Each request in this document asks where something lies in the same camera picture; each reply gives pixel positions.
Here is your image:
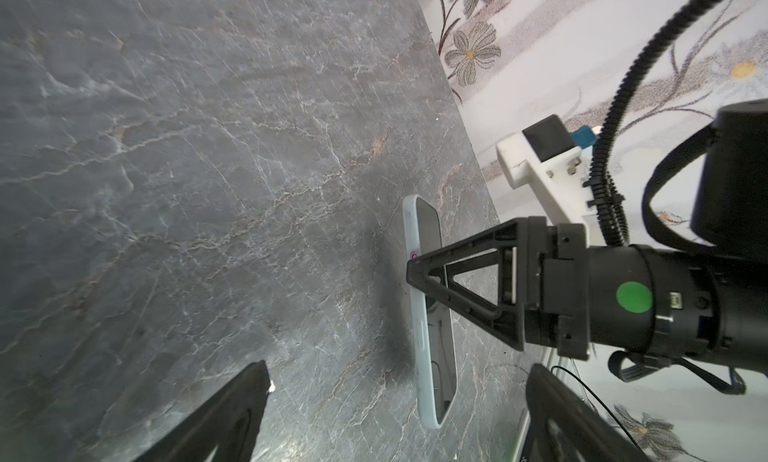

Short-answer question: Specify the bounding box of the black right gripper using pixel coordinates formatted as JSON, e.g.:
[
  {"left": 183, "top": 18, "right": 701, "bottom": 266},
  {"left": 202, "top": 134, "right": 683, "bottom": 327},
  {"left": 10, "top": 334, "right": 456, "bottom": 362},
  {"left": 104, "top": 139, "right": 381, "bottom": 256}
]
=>
[{"left": 406, "top": 216, "right": 590, "bottom": 360}]

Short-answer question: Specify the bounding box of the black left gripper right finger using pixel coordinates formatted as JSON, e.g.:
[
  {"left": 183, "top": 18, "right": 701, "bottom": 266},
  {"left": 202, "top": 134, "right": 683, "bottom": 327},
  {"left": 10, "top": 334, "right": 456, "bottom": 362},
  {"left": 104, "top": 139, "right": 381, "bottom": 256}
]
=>
[{"left": 523, "top": 364, "right": 648, "bottom": 461}]

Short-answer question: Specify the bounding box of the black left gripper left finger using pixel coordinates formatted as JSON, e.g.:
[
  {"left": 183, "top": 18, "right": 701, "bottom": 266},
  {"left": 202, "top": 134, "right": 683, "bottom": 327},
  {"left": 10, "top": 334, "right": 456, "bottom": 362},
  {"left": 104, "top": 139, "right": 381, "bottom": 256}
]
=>
[{"left": 137, "top": 361, "right": 272, "bottom": 461}]

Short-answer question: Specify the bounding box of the light blue phone case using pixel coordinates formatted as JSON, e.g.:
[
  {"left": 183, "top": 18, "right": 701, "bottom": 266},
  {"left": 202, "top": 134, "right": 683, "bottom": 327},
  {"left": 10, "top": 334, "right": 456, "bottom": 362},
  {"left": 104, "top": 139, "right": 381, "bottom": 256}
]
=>
[{"left": 401, "top": 194, "right": 460, "bottom": 431}]

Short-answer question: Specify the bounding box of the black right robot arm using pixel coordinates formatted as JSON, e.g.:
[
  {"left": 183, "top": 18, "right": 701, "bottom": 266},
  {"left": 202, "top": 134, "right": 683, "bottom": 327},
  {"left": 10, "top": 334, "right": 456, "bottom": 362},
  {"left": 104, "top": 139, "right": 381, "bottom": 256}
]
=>
[{"left": 406, "top": 100, "right": 767, "bottom": 394}]

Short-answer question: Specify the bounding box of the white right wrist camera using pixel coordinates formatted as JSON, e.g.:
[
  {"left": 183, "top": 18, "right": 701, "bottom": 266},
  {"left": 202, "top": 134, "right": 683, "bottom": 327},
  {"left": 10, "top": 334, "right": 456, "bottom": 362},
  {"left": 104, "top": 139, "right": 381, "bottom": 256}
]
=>
[{"left": 496, "top": 114, "right": 601, "bottom": 225}]

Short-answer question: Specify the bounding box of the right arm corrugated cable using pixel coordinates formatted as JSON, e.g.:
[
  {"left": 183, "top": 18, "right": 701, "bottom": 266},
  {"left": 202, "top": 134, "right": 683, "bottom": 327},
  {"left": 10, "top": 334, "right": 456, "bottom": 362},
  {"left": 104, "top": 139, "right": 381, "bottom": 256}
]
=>
[{"left": 584, "top": 0, "right": 751, "bottom": 247}]

